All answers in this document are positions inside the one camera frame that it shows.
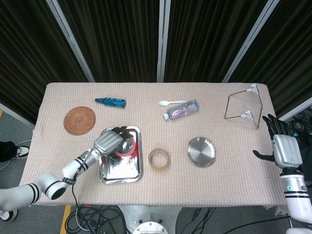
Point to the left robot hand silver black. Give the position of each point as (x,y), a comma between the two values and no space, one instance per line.
(107,142)

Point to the person in black clothes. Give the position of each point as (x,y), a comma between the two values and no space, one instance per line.
(7,151)

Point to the black pleated screen panel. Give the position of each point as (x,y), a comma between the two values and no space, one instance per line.
(117,41)
(29,48)
(287,53)
(207,41)

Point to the blue spray bottle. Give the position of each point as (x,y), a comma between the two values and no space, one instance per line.
(113,102)

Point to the round woven coaster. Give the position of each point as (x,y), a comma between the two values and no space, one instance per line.
(79,120)

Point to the rectangular steel tray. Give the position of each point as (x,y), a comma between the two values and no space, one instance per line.
(122,170)

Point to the clear plastic water bottle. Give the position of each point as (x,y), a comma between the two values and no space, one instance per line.
(181,111)

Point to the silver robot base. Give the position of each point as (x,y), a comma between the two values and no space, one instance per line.
(150,219)

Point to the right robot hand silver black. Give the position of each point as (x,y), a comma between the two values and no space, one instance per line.
(287,151)

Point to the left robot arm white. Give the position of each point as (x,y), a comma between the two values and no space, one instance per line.
(48,181)

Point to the round steel plate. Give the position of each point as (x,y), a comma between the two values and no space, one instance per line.
(201,152)

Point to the white plastic spoon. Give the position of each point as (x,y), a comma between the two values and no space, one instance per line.
(162,103)

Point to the red tape roll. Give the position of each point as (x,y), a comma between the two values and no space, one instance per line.
(126,154)

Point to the yellow tape roll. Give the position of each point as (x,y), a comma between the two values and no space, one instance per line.
(159,169)

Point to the beige waffle tablecloth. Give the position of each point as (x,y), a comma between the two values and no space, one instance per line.
(170,187)

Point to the white black sneaker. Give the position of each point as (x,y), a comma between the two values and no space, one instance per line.
(23,151)
(7,215)

